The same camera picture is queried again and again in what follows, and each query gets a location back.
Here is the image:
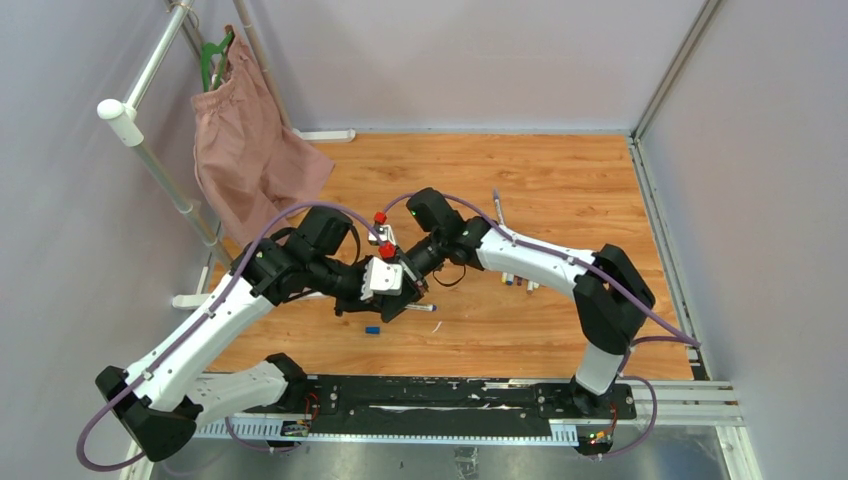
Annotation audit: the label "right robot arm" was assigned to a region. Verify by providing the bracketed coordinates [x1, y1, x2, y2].
[401, 187, 656, 418]

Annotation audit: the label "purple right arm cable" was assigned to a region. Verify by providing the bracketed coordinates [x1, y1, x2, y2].
[384, 193, 702, 458]

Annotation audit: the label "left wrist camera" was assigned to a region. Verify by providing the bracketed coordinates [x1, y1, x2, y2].
[360, 243, 404, 300]

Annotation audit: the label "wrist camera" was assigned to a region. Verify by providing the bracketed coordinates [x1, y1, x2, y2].
[368, 211, 397, 246]
[360, 243, 404, 300]

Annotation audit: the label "purple cap marker pen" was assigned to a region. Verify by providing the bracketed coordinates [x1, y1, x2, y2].
[404, 303, 437, 312]

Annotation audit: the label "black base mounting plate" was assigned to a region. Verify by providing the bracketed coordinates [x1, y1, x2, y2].
[263, 375, 637, 440]

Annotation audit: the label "pink cloth shorts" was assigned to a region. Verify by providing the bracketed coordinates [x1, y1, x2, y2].
[191, 37, 335, 246]

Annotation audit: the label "white clothes rack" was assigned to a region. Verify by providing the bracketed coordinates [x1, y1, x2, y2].
[96, 0, 356, 311]

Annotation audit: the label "grey cap marker pen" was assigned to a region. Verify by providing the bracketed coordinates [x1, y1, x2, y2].
[492, 188, 505, 226]

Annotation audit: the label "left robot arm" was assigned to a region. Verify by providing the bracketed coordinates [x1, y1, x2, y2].
[95, 201, 403, 462]

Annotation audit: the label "grey aluminium frame rail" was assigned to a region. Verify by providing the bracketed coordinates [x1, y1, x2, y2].
[625, 0, 763, 480]

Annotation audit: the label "green clothes hanger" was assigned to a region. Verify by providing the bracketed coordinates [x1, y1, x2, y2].
[200, 28, 235, 93]

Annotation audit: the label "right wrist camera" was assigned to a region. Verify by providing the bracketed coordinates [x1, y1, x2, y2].
[368, 211, 397, 246]

